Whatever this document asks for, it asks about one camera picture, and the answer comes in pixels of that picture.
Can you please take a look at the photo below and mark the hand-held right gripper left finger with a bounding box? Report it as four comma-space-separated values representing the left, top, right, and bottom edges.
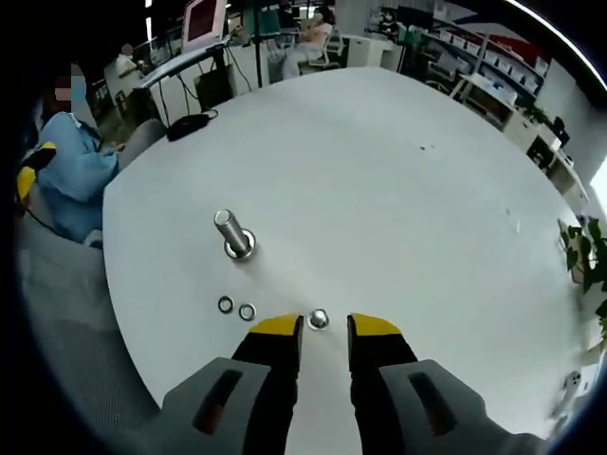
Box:
160, 312, 304, 455

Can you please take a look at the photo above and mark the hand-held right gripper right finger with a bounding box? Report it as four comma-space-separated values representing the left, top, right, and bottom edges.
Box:
345, 312, 504, 455

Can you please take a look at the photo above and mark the small threaded stud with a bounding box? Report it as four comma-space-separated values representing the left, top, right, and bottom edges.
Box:
306, 307, 332, 332

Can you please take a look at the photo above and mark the large threaded stud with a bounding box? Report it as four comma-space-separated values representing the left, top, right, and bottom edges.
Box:
212, 209, 259, 261

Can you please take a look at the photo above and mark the person's blue-clothed body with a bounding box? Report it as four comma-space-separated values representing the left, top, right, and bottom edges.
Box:
33, 111, 122, 244

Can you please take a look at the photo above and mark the black computer mouse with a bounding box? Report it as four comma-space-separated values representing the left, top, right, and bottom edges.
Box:
165, 109, 220, 142

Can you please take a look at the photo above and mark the white monitor desk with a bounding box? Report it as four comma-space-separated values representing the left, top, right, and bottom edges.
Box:
132, 40, 238, 124

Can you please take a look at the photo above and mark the white hand controller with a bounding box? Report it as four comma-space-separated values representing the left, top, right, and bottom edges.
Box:
549, 369, 587, 421

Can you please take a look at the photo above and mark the computer monitor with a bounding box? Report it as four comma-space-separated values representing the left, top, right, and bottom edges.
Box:
182, 0, 228, 51

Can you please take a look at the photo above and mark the large potted green plant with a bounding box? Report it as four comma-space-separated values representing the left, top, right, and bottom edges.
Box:
557, 215, 607, 342

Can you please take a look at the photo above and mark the white low cabinet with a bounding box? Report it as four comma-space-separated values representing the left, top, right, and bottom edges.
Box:
502, 101, 589, 200

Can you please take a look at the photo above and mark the small potted plant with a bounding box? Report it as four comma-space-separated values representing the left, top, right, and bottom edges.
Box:
519, 101, 554, 127

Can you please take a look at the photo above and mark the shelf with white bins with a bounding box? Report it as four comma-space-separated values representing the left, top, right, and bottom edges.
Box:
426, 18, 554, 96

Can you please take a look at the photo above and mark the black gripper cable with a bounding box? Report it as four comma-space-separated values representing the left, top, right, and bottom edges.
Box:
16, 201, 63, 236

